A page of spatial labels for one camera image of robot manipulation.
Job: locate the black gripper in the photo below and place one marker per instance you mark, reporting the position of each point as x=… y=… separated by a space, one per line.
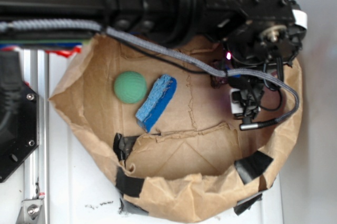
x=257 y=33

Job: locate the brown rock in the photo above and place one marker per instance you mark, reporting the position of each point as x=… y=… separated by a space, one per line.
x=218 y=82

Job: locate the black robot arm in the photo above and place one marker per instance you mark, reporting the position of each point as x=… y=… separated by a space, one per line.
x=156 y=25

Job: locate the blue sponge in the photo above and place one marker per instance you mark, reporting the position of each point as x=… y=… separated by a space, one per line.
x=159 y=97

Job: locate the green foam ball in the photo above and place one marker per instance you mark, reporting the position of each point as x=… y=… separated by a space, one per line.
x=130 y=87

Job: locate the brown paper bag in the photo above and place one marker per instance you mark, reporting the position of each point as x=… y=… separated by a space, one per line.
x=195 y=163

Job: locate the white plastic tray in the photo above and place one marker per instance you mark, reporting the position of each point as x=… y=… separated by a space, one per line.
x=80 y=193

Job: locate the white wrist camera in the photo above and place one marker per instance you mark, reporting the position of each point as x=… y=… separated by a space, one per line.
x=243 y=104

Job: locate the aluminium rail frame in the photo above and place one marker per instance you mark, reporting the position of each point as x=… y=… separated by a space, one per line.
x=36 y=73

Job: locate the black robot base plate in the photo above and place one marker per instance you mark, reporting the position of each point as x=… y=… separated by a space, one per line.
x=19 y=112

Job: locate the metal corner bracket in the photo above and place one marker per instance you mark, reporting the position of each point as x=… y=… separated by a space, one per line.
x=31 y=212

